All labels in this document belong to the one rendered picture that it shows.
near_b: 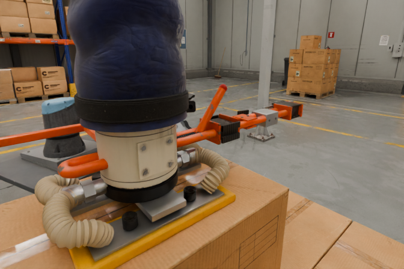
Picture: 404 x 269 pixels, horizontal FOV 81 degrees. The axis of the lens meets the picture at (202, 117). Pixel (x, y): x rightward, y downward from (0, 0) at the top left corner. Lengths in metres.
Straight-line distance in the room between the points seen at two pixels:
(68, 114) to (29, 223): 0.76
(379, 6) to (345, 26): 1.01
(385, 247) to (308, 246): 0.30
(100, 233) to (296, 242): 0.85
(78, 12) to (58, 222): 0.33
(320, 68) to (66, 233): 7.15
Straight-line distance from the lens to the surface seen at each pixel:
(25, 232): 0.63
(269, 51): 3.59
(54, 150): 1.35
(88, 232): 0.45
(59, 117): 1.31
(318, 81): 7.37
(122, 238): 0.49
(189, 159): 0.62
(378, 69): 9.75
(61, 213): 0.48
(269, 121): 0.82
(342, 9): 10.14
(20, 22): 7.72
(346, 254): 1.18
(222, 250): 0.55
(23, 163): 1.49
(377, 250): 1.26
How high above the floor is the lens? 1.29
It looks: 16 degrees down
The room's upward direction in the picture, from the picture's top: straight up
